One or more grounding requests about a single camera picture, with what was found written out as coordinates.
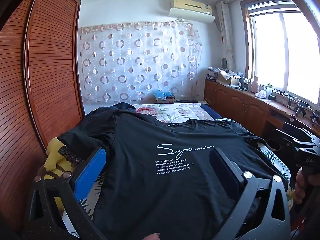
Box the wall air conditioner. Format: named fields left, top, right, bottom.
left=169, top=0, right=215, bottom=23

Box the dark circle-patterned garment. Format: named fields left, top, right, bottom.
left=58, top=145, right=84, bottom=167

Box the leaf-print blanket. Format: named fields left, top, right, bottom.
left=62, top=119, right=294, bottom=233

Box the yellow plush toy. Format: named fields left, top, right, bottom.
left=42, top=137, right=75, bottom=205

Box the circle-patterned sheer curtain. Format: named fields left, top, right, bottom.
left=79, top=21, right=203, bottom=104

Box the black tripod device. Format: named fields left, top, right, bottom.
left=310, top=109, right=320, bottom=126
left=295, top=101, right=307, bottom=117

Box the black printed t-shirt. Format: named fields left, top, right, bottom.
left=59, top=102, right=278, bottom=240

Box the blue plastic bag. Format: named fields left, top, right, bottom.
left=153, top=89, right=173, bottom=100

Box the wooden cabinet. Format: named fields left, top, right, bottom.
left=204, top=79, right=320, bottom=143

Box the person's right hand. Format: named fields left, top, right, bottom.
left=294, top=167, right=320, bottom=204

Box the cardboard box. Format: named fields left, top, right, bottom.
left=217, top=69, right=242, bottom=87

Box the tied-back window curtain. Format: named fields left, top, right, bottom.
left=216, top=1, right=235, bottom=69

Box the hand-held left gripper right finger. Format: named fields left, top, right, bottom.
left=209, top=147, right=292, bottom=240

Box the window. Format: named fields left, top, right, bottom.
left=240, top=0, right=320, bottom=110

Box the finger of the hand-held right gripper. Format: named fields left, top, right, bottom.
left=274, top=128, right=304, bottom=153
left=282, top=116, right=320, bottom=143

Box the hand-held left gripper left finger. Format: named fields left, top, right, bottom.
left=27, top=147, right=108, bottom=240

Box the wooden slatted wardrobe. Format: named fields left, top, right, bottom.
left=0, top=0, right=84, bottom=233

